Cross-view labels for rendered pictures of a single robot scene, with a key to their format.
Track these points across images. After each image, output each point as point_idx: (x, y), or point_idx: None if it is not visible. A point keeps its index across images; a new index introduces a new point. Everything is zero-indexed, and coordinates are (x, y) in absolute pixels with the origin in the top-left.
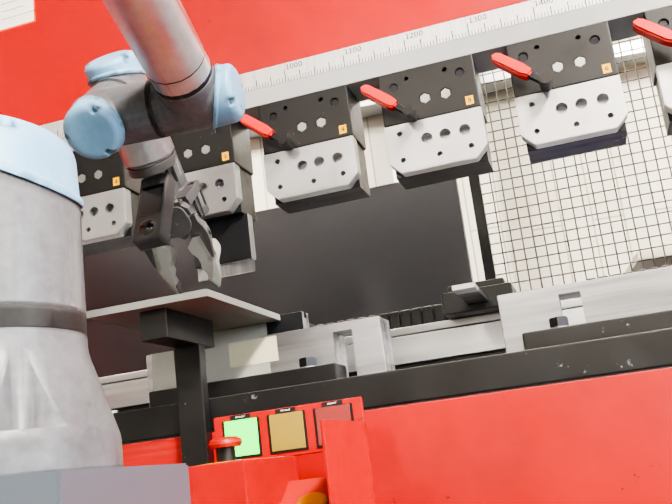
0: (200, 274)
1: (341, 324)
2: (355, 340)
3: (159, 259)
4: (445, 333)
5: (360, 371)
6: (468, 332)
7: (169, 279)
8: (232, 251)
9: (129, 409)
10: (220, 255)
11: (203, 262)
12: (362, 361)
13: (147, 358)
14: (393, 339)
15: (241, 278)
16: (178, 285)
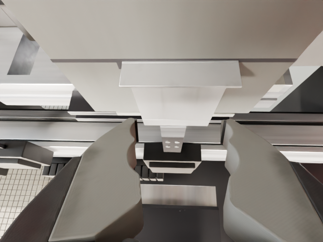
0: (211, 197)
1: (15, 81)
2: (8, 63)
3: (279, 182)
4: (47, 137)
5: (18, 35)
6: (32, 134)
7: (242, 132)
8: (150, 222)
9: (304, 125)
10: (171, 220)
11: (119, 149)
12: (11, 43)
13: (290, 80)
14: (83, 139)
15: (224, 234)
16: (222, 128)
